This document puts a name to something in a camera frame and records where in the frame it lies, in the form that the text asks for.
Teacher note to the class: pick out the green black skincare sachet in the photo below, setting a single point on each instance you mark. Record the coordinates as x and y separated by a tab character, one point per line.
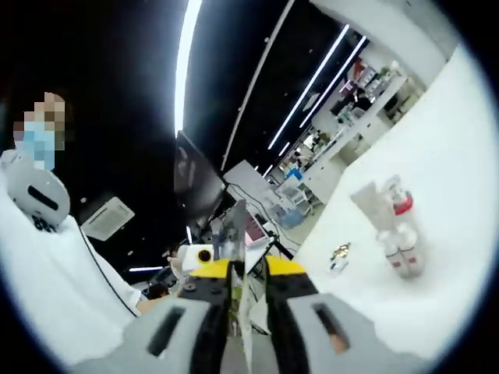
239	233

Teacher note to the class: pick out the white skincare tube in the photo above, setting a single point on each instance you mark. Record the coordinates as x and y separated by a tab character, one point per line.
370	202

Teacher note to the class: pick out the black monitor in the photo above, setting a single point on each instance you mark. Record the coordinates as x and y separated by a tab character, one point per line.
195	179

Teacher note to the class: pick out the thin ceiling light strip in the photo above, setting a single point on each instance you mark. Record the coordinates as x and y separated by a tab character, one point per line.
333	82
308	89

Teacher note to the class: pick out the white skincare bottle red collar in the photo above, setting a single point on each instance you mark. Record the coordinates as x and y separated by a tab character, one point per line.
403	208

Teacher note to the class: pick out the white office chair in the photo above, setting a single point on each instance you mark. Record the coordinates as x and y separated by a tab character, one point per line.
300	194

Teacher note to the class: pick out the wide ceiling light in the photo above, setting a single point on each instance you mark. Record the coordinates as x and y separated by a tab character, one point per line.
185	58

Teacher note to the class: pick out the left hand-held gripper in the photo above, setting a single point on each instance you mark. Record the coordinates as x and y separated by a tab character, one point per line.
191	257

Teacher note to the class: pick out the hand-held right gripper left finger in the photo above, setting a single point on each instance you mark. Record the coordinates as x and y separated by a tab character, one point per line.
212	331

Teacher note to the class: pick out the blue water jug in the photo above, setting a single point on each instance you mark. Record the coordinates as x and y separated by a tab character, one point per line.
290	221

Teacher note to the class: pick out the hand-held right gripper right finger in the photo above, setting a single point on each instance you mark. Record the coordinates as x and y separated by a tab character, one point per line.
288	331

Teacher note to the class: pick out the grey round chest device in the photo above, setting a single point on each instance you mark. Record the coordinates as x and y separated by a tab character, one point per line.
43	187

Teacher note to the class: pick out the white skincare sachet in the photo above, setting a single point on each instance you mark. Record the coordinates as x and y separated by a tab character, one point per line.
338	265

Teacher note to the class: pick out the ceiling air conditioner unit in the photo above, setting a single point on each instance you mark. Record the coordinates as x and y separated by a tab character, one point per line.
107	218

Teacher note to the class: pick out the gold foil skincare sachet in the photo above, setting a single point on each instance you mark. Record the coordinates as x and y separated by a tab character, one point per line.
341	249

